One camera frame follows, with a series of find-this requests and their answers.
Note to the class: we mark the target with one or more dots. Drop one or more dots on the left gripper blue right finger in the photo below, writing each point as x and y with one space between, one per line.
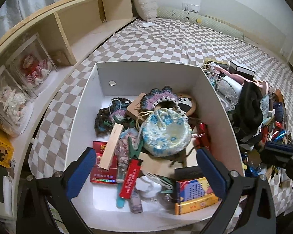
211 168

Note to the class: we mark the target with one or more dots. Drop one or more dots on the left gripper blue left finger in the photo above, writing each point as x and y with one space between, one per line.
78 172

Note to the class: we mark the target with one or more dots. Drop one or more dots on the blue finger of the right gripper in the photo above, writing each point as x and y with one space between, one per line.
281 147

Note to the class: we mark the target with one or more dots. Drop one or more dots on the red cigarette carton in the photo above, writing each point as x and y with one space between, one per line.
99 175

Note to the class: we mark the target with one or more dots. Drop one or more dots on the yellow blue cigarette pack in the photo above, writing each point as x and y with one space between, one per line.
193 195

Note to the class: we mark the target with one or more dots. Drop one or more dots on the light wooden block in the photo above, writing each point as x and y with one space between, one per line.
110 148

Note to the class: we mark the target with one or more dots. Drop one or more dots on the black fabric headband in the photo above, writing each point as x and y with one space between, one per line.
247 115

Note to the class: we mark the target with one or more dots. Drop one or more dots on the red lighter with text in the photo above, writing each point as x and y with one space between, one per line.
132 173

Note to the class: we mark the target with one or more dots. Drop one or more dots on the panda wooden round mirror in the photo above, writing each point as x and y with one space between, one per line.
187 104

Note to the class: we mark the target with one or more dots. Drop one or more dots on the black white gift box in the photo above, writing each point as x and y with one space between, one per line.
240 70

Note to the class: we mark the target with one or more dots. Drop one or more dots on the white doll display box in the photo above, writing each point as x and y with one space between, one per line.
16 107

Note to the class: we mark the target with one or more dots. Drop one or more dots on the purple crochet fan coaster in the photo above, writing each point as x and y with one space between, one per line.
157 96

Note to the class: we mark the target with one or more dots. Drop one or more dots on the red doll display box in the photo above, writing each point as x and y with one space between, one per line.
32 66

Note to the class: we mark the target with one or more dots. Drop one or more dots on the wooden bedside shelf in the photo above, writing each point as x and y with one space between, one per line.
70 31

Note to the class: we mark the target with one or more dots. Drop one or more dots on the long green bolster pillow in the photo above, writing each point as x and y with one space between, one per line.
202 21

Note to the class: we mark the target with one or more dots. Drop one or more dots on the checkered bed sheet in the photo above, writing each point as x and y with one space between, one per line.
167 41

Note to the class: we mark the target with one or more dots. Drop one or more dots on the white fluffy pillow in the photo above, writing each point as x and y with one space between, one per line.
146 9

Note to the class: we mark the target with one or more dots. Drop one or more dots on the floral blue drawstring pouch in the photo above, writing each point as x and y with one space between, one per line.
166 132

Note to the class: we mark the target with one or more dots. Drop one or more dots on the white wall socket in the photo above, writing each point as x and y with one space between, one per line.
190 7

